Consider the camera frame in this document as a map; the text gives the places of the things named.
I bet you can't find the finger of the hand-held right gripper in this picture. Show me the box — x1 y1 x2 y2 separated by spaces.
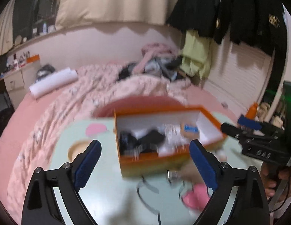
220 122 248 143
238 115 265 132

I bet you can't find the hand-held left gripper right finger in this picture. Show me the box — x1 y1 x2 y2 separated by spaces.
189 139 271 225

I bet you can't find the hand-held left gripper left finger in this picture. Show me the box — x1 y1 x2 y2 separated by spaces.
21 140 103 225

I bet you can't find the tan plush toy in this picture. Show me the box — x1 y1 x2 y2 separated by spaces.
180 121 200 139

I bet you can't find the clear plastic bag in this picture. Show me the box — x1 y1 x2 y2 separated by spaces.
162 124 184 144

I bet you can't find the orange cardboard box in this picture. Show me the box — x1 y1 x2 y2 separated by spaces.
113 106 227 178

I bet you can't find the black lace-trimmed garment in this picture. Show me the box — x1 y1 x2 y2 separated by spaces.
119 128 166 156

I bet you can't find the person's right hand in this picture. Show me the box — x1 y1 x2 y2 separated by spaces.
261 162 291 198

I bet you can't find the orange bottle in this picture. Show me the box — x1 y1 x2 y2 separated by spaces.
245 102 259 120

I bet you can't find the beige cloth bundle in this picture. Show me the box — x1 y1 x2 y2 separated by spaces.
256 103 285 127

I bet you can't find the yellow-green hanging garment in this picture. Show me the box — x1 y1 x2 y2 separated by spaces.
180 30 213 79

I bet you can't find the white paper roll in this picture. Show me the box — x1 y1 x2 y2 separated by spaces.
29 67 79 99

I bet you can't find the pile of dark clothes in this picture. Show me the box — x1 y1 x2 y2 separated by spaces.
117 56 184 81

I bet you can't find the grey black bag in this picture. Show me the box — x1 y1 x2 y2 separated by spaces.
36 65 57 80

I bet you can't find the white dresser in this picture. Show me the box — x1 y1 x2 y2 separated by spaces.
3 60 42 92

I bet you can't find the black jacket with gold print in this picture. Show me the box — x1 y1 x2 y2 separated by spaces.
214 0 288 55

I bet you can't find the pink fluffy garment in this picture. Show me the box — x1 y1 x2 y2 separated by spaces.
140 42 174 64

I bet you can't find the small orange box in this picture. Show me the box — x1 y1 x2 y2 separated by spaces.
26 54 40 64

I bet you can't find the short black hanging jacket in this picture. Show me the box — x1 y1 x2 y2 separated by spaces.
166 0 221 38

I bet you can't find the beige curtain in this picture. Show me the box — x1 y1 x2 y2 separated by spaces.
55 0 186 30

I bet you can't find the thin black cable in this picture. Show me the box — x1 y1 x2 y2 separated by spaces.
269 180 291 214

